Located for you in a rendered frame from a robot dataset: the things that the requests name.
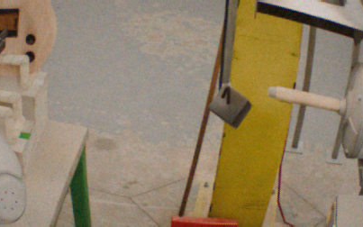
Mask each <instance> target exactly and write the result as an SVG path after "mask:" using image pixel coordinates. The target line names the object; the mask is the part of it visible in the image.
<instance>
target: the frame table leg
mask: <svg viewBox="0 0 363 227"><path fill-rule="evenodd" d="M72 178H73V179H72V181H71V184H70V195H71V203H72V211H73V214H74V221H75V227H92V221H91V213H90V203H89V194H88V183H87V172H86V145H85V146H84V149H83V151H82V153H81V160H80V161H79V162H78V164H77V168H76V171H75V173H74V176H73V177H72Z"/></svg>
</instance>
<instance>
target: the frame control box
mask: <svg viewBox="0 0 363 227"><path fill-rule="evenodd" d="M334 201H336V205H335V208H334V211H333V212H332V211H331V210H330V211H331V216H330V218H329V221H328V222H325V224H324V226H323V227H332V225H333V224H335V223H336V224H335V227H363V195H342V194H340V195H337V196H336V198H335V199H334Z"/></svg>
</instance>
